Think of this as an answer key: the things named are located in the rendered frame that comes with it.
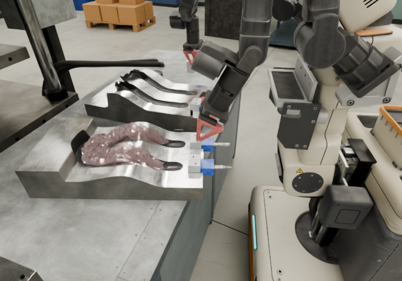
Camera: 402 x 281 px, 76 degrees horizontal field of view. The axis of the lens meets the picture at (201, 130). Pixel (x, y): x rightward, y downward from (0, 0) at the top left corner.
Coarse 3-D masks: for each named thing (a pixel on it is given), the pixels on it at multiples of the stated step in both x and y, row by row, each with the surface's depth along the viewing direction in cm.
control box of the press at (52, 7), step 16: (0, 0) 116; (32, 0) 117; (48, 0) 125; (64, 0) 133; (16, 16) 118; (48, 16) 126; (64, 16) 135; (48, 32) 133; (48, 48) 139; (64, 80) 149
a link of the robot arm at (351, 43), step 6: (306, 24) 53; (312, 24) 51; (300, 30) 53; (306, 30) 51; (342, 30) 51; (300, 36) 52; (348, 36) 49; (300, 42) 51; (348, 42) 49; (354, 42) 49; (300, 48) 51; (348, 48) 50
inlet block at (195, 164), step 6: (192, 156) 77; (198, 156) 77; (192, 162) 75; (198, 162) 75; (204, 162) 77; (210, 162) 77; (192, 168) 75; (198, 168) 75; (204, 168) 75; (210, 168) 75; (216, 168) 77; (222, 168) 77; (228, 168) 77; (204, 174) 76; (210, 174) 76
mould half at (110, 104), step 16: (128, 80) 109; (160, 80) 116; (96, 96) 113; (112, 96) 100; (128, 96) 100; (160, 96) 108; (176, 96) 107; (192, 96) 106; (96, 112) 108; (112, 112) 105; (128, 112) 103; (144, 112) 100; (160, 112) 97; (176, 112) 96; (176, 128) 99; (192, 128) 97
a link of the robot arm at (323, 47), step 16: (304, 0) 49; (320, 0) 46; (336, 0) 46; (304, 16) 50; (320, 16) 46; (336, 16) 45; (320, 32) 47; (336, 32) 47; (304, 48) 49; (320, 48) 49; (336, 48) 48; (320, 64) 50
